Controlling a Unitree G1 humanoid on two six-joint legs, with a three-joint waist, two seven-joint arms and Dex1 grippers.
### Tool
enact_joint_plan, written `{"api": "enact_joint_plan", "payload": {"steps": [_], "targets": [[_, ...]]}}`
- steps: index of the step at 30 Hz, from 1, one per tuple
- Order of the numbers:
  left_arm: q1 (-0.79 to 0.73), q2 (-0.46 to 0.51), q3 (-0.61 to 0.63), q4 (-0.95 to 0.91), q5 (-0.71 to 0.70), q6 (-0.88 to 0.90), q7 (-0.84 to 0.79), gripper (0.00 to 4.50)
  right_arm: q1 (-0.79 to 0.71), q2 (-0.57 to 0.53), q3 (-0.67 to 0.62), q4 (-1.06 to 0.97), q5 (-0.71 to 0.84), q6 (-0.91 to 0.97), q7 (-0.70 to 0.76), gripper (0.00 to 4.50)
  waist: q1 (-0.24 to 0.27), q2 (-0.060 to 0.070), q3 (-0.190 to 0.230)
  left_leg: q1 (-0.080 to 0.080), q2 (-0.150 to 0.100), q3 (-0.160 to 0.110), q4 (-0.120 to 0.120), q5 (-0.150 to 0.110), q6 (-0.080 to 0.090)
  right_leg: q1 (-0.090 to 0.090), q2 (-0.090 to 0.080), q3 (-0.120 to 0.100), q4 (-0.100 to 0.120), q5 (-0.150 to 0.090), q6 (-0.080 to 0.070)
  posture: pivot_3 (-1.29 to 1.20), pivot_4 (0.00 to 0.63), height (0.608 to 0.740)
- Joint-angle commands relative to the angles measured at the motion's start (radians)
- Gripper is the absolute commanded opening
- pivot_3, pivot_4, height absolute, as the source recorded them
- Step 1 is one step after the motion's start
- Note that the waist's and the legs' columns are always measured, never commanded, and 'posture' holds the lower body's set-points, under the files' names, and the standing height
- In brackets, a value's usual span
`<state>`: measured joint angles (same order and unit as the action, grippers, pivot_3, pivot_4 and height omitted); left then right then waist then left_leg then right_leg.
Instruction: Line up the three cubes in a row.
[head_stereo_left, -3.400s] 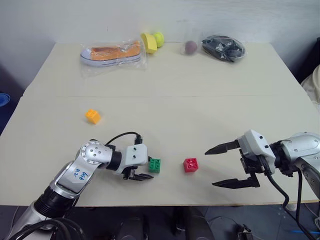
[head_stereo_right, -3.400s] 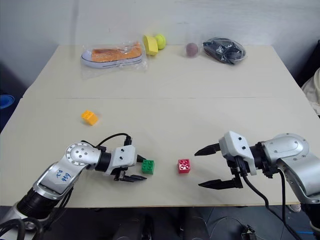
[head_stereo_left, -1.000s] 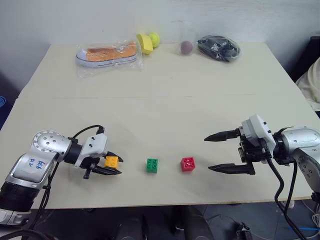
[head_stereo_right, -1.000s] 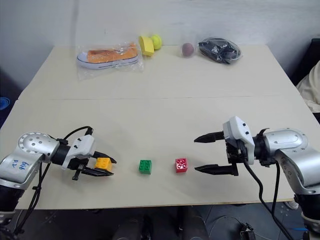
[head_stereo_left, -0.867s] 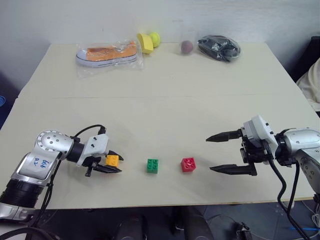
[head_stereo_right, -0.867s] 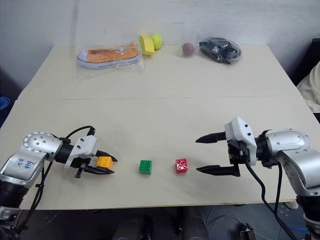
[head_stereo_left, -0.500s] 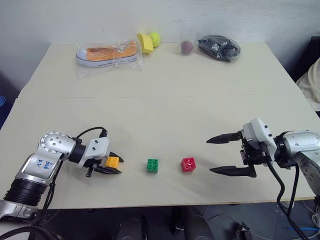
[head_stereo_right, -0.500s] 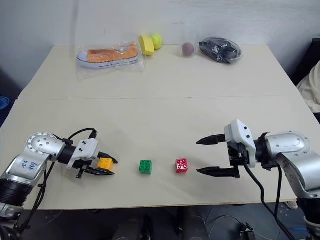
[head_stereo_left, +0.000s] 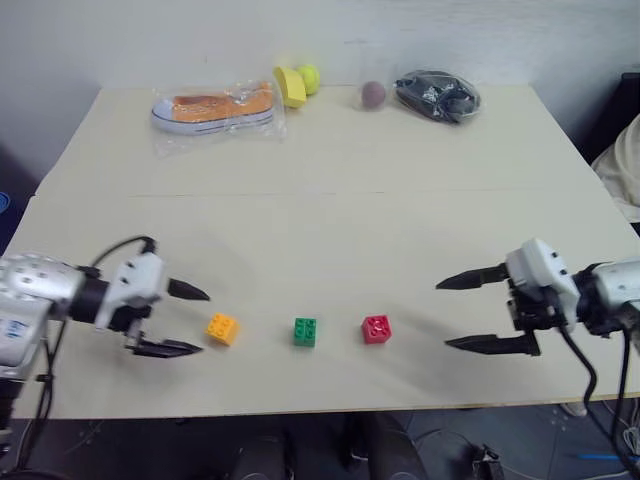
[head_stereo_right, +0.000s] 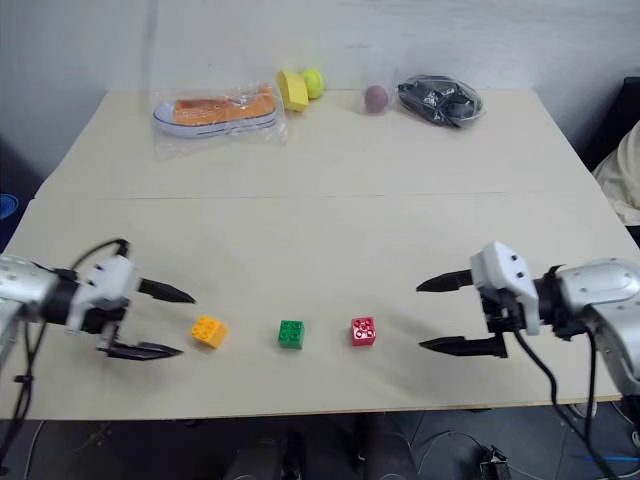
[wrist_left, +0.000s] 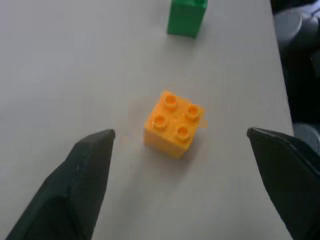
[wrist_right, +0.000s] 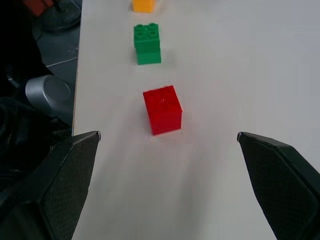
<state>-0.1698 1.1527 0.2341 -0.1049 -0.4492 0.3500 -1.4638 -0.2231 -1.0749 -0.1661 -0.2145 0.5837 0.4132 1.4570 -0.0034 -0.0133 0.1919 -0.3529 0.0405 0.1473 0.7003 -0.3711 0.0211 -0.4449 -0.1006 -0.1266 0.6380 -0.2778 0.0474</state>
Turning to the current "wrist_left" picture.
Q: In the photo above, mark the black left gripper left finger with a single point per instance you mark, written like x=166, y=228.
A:
x=70, y=190

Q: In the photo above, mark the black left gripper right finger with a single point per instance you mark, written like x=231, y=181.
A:
x=292, y=182

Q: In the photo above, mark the dark rounded robot body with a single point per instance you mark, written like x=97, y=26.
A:
x=300, y=62

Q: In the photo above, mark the orange studded building block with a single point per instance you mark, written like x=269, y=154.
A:
x=172, y=125

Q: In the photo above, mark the green studded building block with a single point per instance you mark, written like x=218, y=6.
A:
x=186, y=17

